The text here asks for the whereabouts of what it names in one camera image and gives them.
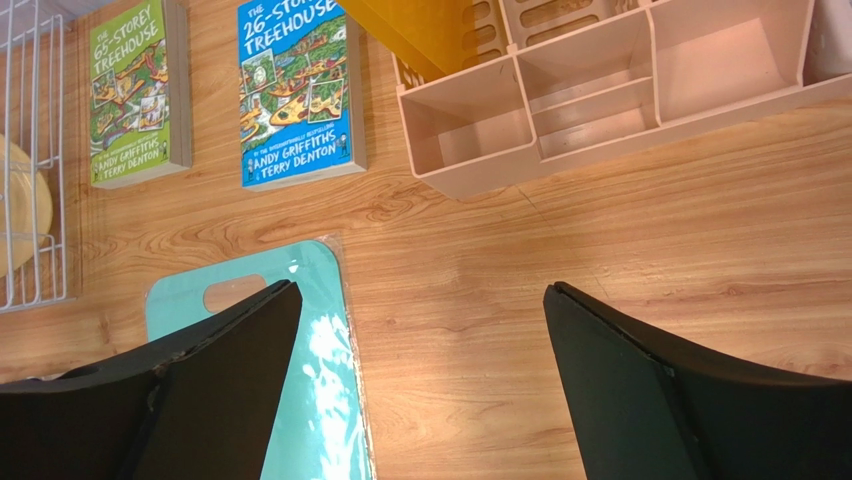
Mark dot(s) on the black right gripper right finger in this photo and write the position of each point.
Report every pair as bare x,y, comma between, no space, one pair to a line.
647,404

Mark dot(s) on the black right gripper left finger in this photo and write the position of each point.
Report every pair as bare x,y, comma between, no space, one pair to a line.
198,403

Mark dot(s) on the yellow bear plate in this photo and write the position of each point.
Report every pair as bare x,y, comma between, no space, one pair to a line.
26,207

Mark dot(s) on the teal cutting board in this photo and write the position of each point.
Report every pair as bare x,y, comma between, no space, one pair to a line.
321,430

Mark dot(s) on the blue 26-Storey Treehouse book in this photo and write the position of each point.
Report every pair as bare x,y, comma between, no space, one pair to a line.
301,104

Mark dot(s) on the green 65-Storey Treehouse book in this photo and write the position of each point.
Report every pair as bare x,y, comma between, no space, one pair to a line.
141,119

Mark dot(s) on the pink plastic desk organizer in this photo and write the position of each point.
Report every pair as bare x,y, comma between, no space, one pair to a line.
613,78

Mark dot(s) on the white wire dish rack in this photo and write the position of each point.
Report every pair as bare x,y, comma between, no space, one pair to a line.
32,116

